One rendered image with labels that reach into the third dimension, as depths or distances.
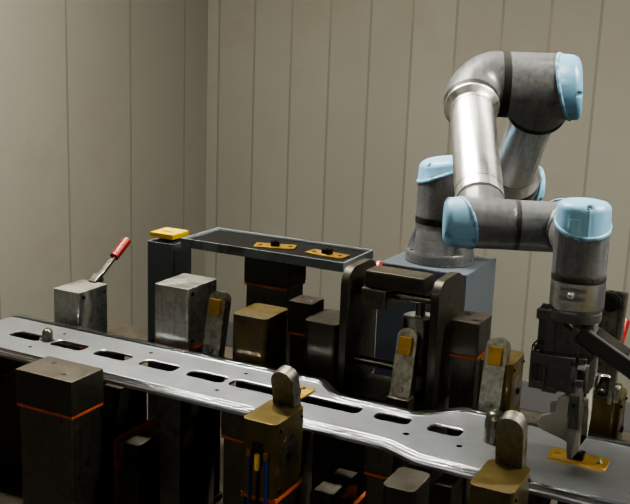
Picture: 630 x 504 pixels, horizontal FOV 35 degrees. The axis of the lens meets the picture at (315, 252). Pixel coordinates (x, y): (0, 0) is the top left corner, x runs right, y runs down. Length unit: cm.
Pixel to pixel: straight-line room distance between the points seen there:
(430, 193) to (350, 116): 243
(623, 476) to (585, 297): 26
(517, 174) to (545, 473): 77
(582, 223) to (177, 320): 83
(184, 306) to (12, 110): 217
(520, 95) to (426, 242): 50
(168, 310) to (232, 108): 303
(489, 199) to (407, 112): 295
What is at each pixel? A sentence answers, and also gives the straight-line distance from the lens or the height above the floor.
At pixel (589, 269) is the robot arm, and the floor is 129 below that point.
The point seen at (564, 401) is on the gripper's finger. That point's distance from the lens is 144.
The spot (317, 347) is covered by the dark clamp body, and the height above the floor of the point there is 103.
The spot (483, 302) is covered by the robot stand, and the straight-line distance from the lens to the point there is 222.
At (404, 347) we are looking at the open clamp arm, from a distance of 167.
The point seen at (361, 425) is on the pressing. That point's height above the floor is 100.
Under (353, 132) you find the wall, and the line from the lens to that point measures 453.
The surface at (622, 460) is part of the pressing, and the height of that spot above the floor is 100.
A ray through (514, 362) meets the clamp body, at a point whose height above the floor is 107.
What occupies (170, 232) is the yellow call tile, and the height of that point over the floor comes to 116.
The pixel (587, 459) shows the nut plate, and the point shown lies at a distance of 150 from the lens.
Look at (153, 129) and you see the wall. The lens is 459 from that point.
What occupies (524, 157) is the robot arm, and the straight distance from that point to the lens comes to 196.
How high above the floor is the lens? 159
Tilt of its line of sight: 13 degrees down
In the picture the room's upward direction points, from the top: 2 degrees clockwise
